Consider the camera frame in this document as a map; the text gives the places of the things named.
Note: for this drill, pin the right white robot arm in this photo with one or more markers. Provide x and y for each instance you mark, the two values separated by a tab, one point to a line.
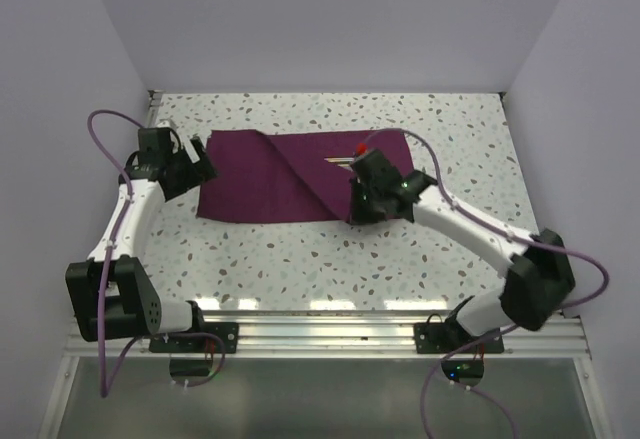
536	273

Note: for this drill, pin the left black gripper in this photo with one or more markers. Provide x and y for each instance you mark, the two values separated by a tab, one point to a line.
207	172

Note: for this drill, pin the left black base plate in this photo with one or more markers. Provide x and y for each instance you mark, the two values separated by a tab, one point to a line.
213	336

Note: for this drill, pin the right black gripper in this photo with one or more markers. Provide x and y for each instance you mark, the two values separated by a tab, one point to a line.
358	211

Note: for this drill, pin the aluminium left side rail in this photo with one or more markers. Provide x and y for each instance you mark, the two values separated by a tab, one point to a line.
145	109

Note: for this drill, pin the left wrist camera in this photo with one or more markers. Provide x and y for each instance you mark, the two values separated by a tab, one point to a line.
166	123

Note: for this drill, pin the purple surgical wrap cloth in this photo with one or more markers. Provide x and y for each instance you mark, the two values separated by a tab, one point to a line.
287	178

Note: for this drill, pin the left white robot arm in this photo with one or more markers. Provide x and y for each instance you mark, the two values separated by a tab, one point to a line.
111	293

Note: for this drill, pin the steel instrument tray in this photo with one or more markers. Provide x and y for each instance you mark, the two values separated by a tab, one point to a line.
344	162

